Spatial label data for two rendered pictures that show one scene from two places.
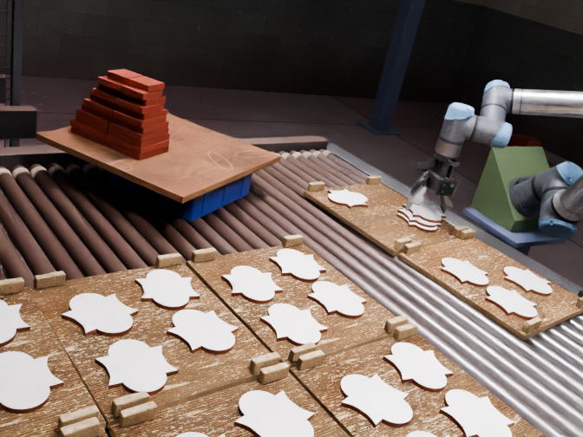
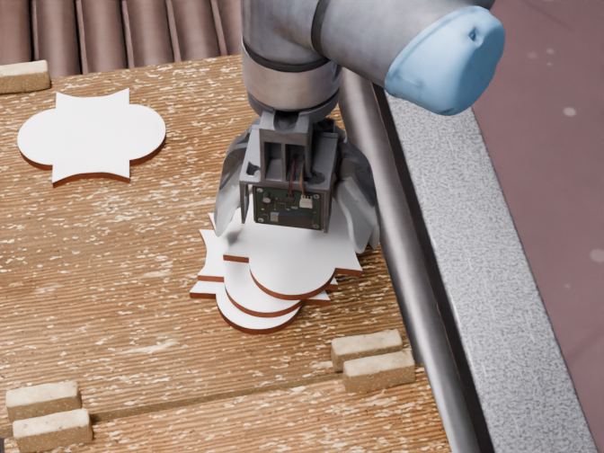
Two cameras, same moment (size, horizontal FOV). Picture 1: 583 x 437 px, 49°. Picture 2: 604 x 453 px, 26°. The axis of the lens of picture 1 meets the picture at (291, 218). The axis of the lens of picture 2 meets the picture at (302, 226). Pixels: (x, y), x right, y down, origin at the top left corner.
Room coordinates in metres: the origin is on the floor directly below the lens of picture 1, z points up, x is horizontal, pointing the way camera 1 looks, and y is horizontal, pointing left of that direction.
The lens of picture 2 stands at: (1.26, -0.81, 1.84)
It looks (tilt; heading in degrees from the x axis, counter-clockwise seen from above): 49 degrees down; 32
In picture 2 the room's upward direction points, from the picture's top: straight up
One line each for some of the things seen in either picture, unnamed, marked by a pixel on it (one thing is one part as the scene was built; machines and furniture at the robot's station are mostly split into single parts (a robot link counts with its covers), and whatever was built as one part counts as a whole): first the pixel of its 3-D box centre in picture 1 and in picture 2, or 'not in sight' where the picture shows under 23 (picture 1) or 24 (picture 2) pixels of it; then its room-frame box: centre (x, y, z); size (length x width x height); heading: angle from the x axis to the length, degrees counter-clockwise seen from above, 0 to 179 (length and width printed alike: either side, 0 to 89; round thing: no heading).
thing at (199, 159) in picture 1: (166, 147); not in sight; (1.75, 0.40, 1.03); 0.50 x 0.50 x 0.02; 67
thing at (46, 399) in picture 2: (402, 243); (43, 401); (1.64, -0.32, 0.95); 0.06 x 0.02 x 0.03; 133
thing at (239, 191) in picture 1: (182, 174); not in sight; (1.72, 0.34, 0.97); 0.31 x 0.31 x 0.10; 67
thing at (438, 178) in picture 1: (442, 173); (292, 144); (1.87, -0.42, 1.10); 0.09 x 0.08 x 0.12; 24
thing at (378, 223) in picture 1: (384, 214); (179, 217); (1.87, -0.29, 0.93); 0.41 x 0.35 x 0.02; 43
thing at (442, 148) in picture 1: (448, 147); (297, 61); (1.88, -0.42, 1.18); 0.08 x 0.08 x 0.05
